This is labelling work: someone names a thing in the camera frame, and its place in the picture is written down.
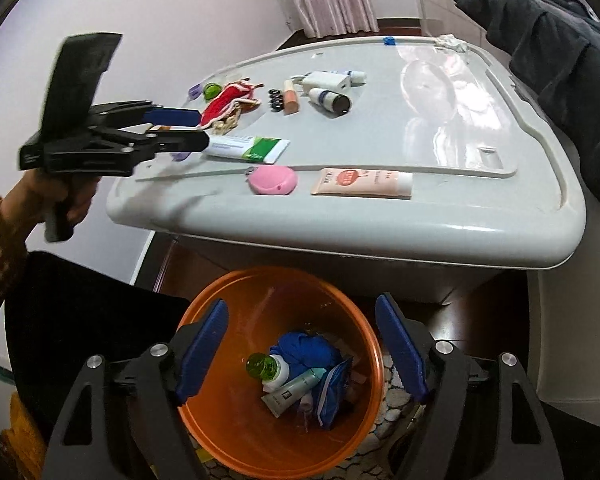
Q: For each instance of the peach cream tube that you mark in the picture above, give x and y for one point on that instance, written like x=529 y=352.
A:
x=362 y=182

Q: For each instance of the pink oval case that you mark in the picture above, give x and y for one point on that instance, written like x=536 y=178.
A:
x=272 y=180

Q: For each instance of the crumpled white tissue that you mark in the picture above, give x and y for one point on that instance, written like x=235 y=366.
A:
x=452 y=42

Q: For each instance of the dark cloth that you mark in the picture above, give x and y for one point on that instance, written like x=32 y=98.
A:
x=80 y=320

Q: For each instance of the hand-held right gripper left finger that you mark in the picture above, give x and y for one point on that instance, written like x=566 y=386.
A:
x=200 y=355

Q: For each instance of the orange plastic bucket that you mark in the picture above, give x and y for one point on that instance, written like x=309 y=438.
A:
x=280 y=310

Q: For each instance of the person's left forearm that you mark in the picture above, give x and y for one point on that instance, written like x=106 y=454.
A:
x=0 y=260

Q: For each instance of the blue striped pouch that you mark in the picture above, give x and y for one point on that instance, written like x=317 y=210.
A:
x=330 y=395

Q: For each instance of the green white box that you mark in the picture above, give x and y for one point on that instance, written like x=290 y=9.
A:
x=250 y=147

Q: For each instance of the red knit pouch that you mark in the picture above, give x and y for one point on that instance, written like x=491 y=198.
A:
x=222 y=105

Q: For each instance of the white bottle with black cap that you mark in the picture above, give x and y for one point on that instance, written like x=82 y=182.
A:
x=330 y=101

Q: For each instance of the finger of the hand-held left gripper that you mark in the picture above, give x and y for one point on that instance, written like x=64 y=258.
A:
x=175 y=117
x=170 y=142

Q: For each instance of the pale green bottle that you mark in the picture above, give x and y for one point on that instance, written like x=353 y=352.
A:
x=267 y=367

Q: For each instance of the purple small jar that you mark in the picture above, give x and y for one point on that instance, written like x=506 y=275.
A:
x=195 y=91

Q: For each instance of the white cabinet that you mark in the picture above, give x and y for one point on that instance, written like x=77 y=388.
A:
x=430 y=5

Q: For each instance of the white power adapter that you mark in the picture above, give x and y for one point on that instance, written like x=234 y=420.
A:
x=325 y=81

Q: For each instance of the person's left hand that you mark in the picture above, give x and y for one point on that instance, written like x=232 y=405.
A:
x=35 y=195

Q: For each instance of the dark grey coat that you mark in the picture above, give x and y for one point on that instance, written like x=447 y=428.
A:
x=540 y=35

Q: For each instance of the teal tube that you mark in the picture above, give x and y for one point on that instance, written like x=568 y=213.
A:
x=292 y=390

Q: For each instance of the peach lipstick tube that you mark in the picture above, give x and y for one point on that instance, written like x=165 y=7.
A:
x=293 y=97

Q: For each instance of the blue cloth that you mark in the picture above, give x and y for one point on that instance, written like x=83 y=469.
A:
x=305 y=350

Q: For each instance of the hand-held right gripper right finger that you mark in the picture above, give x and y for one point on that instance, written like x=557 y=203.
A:
x=402 y=350

